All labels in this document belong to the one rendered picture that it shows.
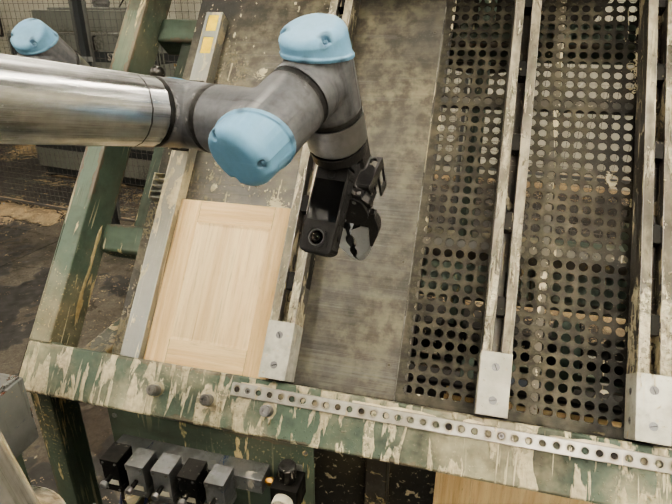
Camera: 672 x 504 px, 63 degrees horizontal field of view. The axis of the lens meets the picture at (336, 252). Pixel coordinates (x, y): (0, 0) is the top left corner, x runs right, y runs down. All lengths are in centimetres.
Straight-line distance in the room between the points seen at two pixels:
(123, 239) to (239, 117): 107
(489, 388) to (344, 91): 72
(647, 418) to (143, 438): 106
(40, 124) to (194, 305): 89
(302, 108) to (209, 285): 86
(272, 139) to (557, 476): 88
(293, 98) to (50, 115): 22
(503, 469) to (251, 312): 63
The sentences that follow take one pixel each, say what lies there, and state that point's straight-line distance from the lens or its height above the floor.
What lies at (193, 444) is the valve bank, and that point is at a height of 75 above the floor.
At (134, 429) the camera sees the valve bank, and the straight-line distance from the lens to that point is 142.
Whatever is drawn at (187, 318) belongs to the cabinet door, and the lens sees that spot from 137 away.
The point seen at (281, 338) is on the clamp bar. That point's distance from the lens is 121.
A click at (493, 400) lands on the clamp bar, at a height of 95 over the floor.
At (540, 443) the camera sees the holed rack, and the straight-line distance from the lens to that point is 118.
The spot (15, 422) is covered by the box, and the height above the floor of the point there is 84.
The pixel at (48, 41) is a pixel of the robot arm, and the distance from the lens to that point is 125.
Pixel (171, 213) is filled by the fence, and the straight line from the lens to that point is 143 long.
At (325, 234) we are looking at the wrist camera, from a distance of 68.
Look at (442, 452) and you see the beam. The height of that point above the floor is 85.
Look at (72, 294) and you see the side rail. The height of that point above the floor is 99.
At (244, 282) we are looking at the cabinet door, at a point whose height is 106.
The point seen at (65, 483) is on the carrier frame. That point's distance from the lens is 176.
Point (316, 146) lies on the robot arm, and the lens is 66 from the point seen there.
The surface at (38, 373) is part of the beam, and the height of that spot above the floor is 85.
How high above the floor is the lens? 165
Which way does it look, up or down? 24 degrees down
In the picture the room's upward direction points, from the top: straight up
